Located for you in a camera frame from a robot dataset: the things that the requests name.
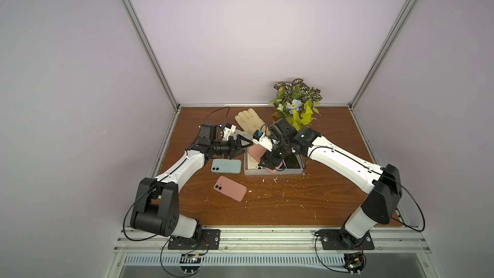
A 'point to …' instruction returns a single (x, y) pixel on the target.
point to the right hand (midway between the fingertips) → (265, 151)
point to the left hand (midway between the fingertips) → (250, 147)
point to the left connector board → (190, 259)
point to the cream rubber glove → (249, 121)
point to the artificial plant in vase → (296, 102)
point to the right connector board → (354, 262)
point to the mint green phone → (222, 165)
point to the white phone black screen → (294, 161)
